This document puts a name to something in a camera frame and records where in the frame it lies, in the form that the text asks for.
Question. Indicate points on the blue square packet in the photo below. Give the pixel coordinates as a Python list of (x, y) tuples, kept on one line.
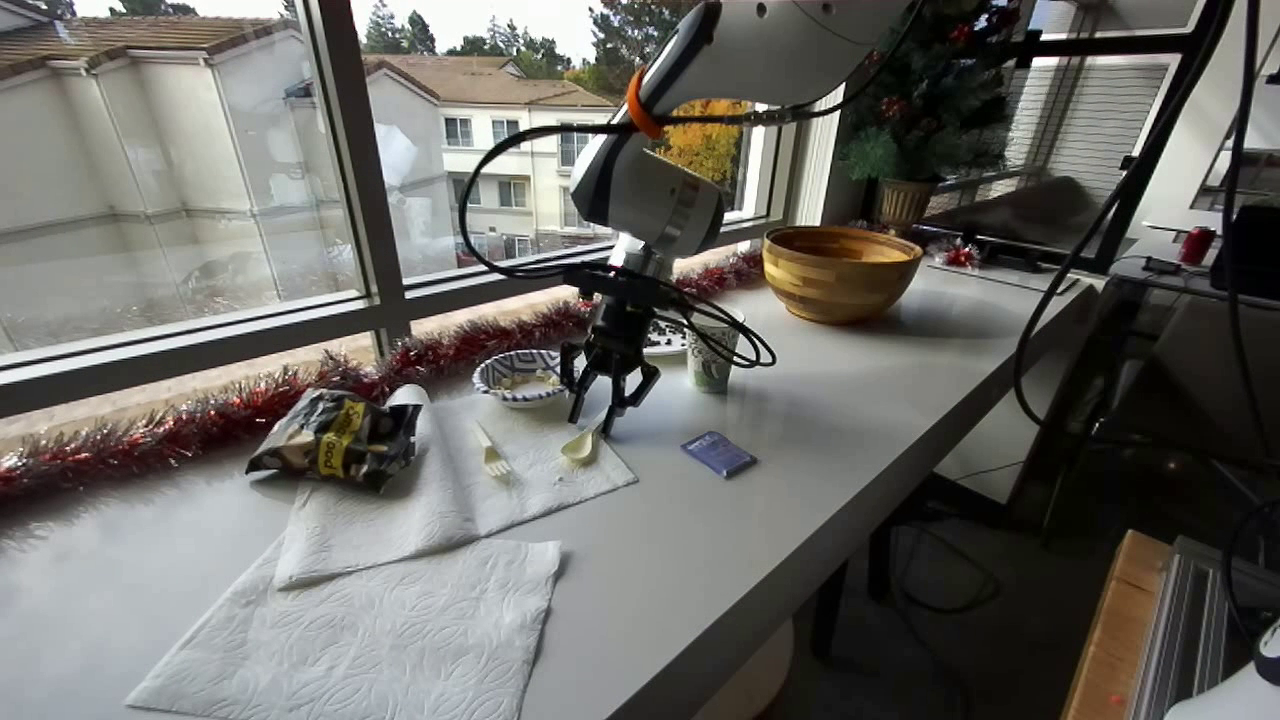
[(717, 454)]

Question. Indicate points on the large wooden bowl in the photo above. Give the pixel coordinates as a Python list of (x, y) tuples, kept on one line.
[(841, 272)]

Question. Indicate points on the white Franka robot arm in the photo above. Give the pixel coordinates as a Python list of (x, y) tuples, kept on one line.
[(784, 47)]

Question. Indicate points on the crumpled snack bag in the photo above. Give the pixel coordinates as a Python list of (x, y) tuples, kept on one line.
[(333, 438)]

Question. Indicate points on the black monitor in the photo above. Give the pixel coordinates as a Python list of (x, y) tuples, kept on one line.
[(1245, 255)]

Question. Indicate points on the small blue patterned bowl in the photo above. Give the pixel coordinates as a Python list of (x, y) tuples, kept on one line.
[(507, 393)]

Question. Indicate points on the white plate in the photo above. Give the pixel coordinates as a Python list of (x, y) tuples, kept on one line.
[(666, 343)]

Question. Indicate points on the red tinsel garland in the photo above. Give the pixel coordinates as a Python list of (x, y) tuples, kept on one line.
[(134, 444)]

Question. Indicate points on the aluminium rail frame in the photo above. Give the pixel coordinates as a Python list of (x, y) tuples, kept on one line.
[(1185, 627)]

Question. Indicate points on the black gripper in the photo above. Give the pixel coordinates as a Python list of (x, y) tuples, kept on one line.
[(621, 324)]

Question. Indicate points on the patterned paper cup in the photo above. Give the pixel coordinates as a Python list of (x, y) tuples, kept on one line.
[(711, 367)]

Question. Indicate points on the small potted christmas tree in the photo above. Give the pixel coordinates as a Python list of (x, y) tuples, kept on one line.
[(922, 107)]

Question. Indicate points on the cream plastic spoon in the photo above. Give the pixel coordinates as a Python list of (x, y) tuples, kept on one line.
[(580, 451)]

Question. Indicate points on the red ornament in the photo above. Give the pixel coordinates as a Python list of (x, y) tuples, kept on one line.
[(963, 255)]

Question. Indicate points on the round wooden stool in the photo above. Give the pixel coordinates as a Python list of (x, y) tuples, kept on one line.
[(747, 683)]

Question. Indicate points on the white contents of bowl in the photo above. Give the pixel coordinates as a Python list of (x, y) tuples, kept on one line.
[(523, 383)]

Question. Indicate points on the white paper napkin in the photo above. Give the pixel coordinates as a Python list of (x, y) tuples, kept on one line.
[(386, 640), (442, 514)]

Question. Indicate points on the wooden platform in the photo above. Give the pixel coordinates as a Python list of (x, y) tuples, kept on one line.
[(1113, 640)]

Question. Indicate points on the white window blinds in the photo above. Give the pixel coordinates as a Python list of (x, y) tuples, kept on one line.
[(1105, 124)]

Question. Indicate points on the red cup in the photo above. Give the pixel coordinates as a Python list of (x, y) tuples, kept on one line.
[(1198, 245)]

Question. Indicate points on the black slanted pole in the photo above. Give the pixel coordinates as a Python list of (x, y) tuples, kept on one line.
[(1154, 135)]

